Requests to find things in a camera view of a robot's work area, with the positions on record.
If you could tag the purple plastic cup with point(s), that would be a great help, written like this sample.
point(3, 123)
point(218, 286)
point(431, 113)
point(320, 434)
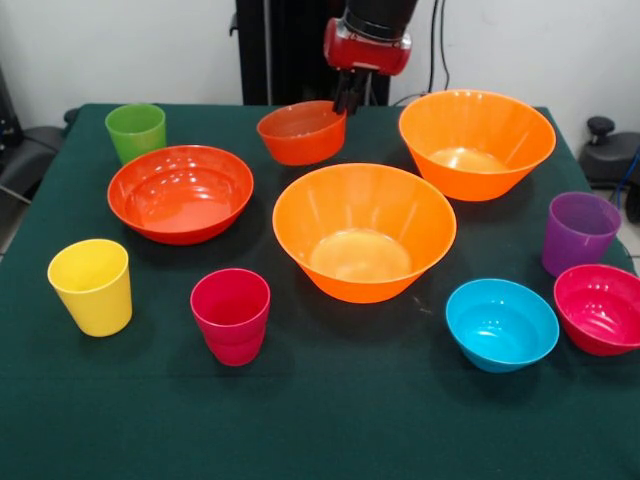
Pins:
point(577, 240)

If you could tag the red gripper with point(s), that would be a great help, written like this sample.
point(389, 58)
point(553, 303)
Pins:
point(365, 57)

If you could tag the pink plastic bowl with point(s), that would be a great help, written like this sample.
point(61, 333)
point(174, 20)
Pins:
point(600, 310)

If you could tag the large orange bowl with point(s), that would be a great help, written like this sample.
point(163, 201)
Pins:
point(360, 220)
point(475, 130)

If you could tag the blue plastic bowl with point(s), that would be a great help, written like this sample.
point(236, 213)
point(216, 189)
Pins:
point(500, 325)

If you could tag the yellow plastic cup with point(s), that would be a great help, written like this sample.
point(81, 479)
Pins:
point(92, 290)

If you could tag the small red bowl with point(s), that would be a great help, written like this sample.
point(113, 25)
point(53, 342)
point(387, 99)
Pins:
point(300, 140)

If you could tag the wide red bowl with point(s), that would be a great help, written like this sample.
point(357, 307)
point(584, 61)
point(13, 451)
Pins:
point(180, 200)

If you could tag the dark green tablecloth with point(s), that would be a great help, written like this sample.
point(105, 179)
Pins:
point(320, 425)

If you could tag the green plastic cup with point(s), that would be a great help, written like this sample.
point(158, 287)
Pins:
point(135, 135)

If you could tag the pink plastic cup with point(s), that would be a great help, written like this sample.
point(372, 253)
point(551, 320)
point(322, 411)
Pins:
point(230, 320)

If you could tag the black chair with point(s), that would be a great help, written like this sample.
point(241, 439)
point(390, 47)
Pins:
point(25, 150)

